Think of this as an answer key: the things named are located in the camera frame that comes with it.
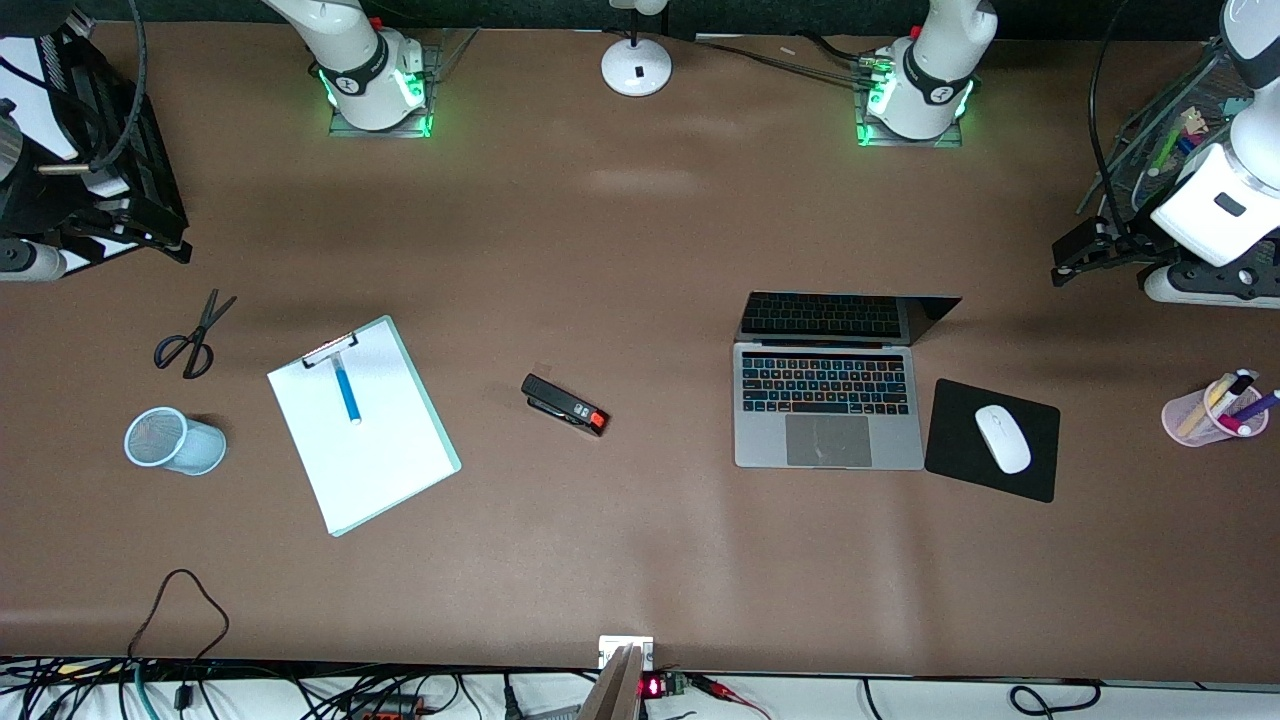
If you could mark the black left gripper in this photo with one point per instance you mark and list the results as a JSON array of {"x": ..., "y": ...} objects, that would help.
[{"x": 1131, "y": 242}]

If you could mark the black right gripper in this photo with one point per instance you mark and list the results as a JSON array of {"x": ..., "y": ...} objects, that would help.
[{"x": 35, "y": 203}]

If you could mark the silver laptop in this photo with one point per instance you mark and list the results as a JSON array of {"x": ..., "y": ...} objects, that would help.
[{"x": 825, "y": 410}]

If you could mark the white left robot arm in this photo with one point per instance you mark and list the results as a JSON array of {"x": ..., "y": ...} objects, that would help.
[{"x": 930, "y": 60}]

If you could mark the green marker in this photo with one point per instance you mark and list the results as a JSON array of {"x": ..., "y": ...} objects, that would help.
[{"x": 1168, "y": 150}]

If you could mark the white marker with blue cap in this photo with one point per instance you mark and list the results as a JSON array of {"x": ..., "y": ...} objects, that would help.
[{"x": 1188, "y": 146}]

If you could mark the cream marker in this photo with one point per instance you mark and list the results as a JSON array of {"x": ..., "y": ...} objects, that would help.
[{"x": 1205, "y": 410}]

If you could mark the white marker with black cap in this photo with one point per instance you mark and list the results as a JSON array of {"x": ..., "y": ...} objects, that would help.
[{"x": 1236, "y": 388}]

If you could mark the purple marker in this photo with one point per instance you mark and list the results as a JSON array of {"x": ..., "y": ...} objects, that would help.
[{"x": 1255, "y": 407}]

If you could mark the black document tray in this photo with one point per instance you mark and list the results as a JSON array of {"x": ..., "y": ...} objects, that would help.
[{"x": 130, "y": 130}]

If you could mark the light blue mesh cup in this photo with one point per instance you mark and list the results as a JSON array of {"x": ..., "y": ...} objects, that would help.
[{"x": 190, "y": 445}]

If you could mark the pink translucent pen cup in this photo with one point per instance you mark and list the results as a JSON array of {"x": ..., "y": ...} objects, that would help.
[{"x": 1185, "y": 420}]

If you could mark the white computer mouse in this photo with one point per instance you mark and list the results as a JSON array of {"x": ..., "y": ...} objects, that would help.
[{"x": 1003, "y": 440}]

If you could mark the black mouse pad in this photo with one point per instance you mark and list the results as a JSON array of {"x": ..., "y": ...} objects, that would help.
[{"x": 960, "y": 450}]

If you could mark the white paper sheet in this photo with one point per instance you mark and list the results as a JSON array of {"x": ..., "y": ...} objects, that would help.
[{"x": 380, "y": 450}]

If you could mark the pale green clipboard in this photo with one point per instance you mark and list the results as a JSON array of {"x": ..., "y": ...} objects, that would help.
[{"x": 440, "y": 440}]

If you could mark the black stapler with red end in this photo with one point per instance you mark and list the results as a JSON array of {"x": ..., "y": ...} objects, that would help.
[{"x": 560, "y": 402}]

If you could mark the white round lamp base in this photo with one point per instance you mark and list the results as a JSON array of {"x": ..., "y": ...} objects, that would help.
[{"x": 636, "y": 68}]

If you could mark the circuit board with red display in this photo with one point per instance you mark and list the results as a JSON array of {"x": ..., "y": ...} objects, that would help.
[{"x": 662, "y": 686}]

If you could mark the small white box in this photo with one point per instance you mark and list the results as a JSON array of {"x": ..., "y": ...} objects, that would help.
[{"x": 625, "y": 648}]

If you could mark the clear arm base plate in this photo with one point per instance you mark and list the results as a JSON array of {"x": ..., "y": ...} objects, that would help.
[
  {"x": 868, "y": 135},
  {"x": 432, "y": 60}
]

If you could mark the grey camera post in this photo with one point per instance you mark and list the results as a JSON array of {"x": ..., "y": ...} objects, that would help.
[{"x": 612, "y": 690}]

